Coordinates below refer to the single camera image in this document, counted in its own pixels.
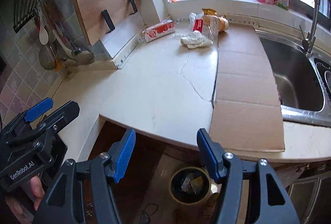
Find white plastic bag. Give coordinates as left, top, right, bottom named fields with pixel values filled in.
left=180, top=32, right=214, bottom=49

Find steel sink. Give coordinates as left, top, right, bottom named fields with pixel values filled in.
left=255, top=30, right=331, bottom=127

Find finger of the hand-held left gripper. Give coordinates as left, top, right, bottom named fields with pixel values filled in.
left=1, top=98, right=54, bottom=136
left=34, top=101, right=80, bottom=147

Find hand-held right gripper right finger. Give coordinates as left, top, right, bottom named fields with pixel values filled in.
left=197, top=128, right=300, bottom=224

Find pink milk carton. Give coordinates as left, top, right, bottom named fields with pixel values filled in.
left=141, top=19, right=175, bottom=43

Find yellow wrapper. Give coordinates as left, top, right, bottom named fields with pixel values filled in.
left=190, top=177, right=204, bottom=191

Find black cable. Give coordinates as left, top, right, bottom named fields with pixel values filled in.
left=140, top=203, right=159, bottom=224

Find person's left hand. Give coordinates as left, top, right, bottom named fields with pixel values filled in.
left=5, top=176, right=46, bottom=215

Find steel faucet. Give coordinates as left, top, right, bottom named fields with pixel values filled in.
left=299, top=0, right=324, bottom=54

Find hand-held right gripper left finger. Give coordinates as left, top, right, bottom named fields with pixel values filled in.
left=34, top=129, right=137, bottom=224

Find brown wooden cabinet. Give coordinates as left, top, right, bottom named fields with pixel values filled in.
left=85, top=120, right=331, bottom=224

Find clear plastic bag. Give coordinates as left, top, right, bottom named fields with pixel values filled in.
left=189, top=12, right=220, bottom=41

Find white rice paddle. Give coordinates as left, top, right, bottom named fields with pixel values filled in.
left=39, top=13, right=49, bottom=45

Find white slotted spoon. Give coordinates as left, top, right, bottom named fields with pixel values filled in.
left=62, top=40, right=78, bottom=66

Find metal mesh strainer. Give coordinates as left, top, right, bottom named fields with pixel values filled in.
left=39, top=44, right=57, bottom=71

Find round black trash bin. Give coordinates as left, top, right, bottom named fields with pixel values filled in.
left=169, top=166, right=212, bottom=204

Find beige paper cup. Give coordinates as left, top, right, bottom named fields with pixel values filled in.
left=217, top=16, right=230, bottom=33

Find flat cardboard sheet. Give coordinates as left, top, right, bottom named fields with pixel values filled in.
left=209, top=25, right=285, bottom=153

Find black board holder bracket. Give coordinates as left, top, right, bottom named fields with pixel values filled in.
left=102, top=0, right=137, bottom=32

